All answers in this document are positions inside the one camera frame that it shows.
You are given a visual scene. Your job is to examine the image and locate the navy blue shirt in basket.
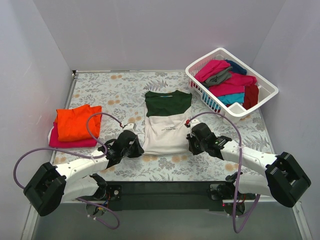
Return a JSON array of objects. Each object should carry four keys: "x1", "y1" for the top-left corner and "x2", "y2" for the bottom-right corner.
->
[{"x1": 225, "y1": 59, "x2": 247, "y2": 75}]

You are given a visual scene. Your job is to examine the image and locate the dark red shirt in basket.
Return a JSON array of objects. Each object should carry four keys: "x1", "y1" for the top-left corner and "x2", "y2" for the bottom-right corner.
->
[{"x1": 242, "y1": 85, "x2": 259, "y2": 110}]

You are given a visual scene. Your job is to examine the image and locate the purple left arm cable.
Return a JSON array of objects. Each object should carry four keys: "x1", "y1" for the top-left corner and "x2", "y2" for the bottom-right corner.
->
[{"x1": 12, "y1": 112, "x2": 136, "y2": 229}]

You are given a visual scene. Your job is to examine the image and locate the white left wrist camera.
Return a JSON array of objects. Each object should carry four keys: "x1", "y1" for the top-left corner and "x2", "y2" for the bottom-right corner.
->
[{"x1": 122, "y1": 122, "x2": 137, "y2": 133}]

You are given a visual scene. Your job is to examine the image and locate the white green raglan t-shirt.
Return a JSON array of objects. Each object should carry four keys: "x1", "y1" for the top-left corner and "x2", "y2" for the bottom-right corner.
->
[{"x1": 142, "y1": 90, "x2": 192, "y2": 156}]

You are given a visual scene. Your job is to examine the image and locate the grey shirt in basket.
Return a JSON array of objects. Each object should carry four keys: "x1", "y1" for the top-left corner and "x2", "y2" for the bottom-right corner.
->
[{"x1": 202, "y1": 71, "x2": 232, "y2": 88}]

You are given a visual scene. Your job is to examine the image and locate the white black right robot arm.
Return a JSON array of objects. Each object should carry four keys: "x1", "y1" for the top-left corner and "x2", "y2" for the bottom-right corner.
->
[{"x1": 186, "y1": 120, "x2": 311, "y2": 208}]

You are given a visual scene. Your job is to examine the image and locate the teal shirt in basket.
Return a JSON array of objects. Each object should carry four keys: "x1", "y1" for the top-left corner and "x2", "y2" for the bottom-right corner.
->
[{"x1": 218, "y1": 92, "x2": 245, "y2": 105}]

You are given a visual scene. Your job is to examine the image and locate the magenta shirt in basket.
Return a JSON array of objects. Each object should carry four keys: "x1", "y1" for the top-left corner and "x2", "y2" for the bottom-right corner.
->
[
  {"x1": 209, "y1": 73, "x2": 257, "y2": 97},
  {"x1": 194, "y1": 59, "x2": 231, "y2": 83}
]

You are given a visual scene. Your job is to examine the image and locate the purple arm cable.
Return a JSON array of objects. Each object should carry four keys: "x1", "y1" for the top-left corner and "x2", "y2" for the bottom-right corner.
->
[
  {"x1": 12, "y1": 112, "x2": 136, "y2": 229},
  {"x1": 184, "y1": 111, "x2": 261, "y2": 234}
]

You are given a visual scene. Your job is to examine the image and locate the folded orange t-shirt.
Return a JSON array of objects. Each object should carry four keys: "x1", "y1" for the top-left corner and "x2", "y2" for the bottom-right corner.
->
[{"x1": 54, "y1": 104, "x2": 102, "y2": 142}]

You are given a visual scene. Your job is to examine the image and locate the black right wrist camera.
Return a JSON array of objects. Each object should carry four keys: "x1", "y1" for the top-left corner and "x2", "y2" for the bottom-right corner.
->
[{"x1": 185, "y1": 119, "x2": 217, "y2": 142}]

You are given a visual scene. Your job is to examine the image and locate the folded pink t-shirt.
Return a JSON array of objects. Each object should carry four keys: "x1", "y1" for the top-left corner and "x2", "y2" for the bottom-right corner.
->
[{"x1": 48, "y1": 122, "x2": 97, "y2": 149}]

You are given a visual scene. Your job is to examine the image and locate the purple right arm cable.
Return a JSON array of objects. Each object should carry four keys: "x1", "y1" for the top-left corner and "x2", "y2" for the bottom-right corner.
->
[{"x1": 184, "y1": 111, "x2": 261, "y2": 234}]

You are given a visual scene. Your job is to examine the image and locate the black metal base rail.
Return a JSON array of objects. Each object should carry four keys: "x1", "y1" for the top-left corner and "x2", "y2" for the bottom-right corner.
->
[{"x1": 77, "y1": 180, "x2": 257, "y2": 212}]

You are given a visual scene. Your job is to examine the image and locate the white plastic laundry basket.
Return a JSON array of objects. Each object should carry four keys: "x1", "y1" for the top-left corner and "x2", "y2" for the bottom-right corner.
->
[{"x1": 185, "y1": 47, "x2": 279, "y2": 123}]

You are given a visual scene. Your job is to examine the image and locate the floral patterned table mat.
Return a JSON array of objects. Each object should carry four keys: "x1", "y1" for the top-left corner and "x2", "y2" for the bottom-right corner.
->
[{"x1": 68, "y1": 71, "x2": 274, "y2": 181}]

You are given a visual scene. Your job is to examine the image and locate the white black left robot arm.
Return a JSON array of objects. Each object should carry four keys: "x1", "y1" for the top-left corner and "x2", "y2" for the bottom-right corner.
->
[{"x1": 23, "y1": 130, "x2": 144, "y2": 217}]

